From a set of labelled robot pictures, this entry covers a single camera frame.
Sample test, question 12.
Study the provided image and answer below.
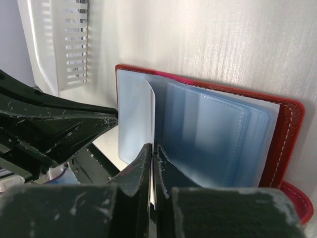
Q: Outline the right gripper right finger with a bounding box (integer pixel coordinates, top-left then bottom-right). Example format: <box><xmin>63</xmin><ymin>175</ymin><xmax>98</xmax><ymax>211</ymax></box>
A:
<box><xmin>153</xmin><ymin>145</ymin><xmax>305</xmax><ymax>238</ymax></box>

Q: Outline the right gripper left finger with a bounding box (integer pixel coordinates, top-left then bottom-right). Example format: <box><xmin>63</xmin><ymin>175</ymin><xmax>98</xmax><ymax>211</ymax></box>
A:
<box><xmin>0</xmin><ymin>143</ymin><xmax>152</xmax><ymax>238</ymax></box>

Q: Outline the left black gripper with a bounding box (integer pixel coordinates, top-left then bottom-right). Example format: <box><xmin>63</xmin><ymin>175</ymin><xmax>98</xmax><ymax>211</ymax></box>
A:
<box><xmin>0</xmin><ymin>72</ymin><xmax>118</xmax><ymax>182</ymax></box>

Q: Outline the red leather card holder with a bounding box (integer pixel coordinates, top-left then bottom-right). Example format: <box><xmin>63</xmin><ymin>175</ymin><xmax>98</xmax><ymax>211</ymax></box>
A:
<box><xmin>115</xmin><ymin>64</ymin><xmax>314</xmax><ymax>224</ymax></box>

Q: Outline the white plastic basket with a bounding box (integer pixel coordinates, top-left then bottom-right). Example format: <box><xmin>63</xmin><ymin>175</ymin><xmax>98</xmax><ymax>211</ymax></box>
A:
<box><xmin>18</xmin><ymin>0</ymin><xmax>88</xmax><ymax>96</ymax></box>

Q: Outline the card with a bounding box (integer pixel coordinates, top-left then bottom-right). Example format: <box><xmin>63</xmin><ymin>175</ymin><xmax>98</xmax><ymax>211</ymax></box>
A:
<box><xmin>147</xmin><ymin>81</ymin><xmax>156</xmax><ymax>209</ymax></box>

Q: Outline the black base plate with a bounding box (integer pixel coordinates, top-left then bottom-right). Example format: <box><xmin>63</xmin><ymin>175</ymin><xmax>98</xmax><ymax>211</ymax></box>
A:
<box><xmin>68</xmin><ymin>144</ymin><xmax>120</xmax><ymax>184</ymax></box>

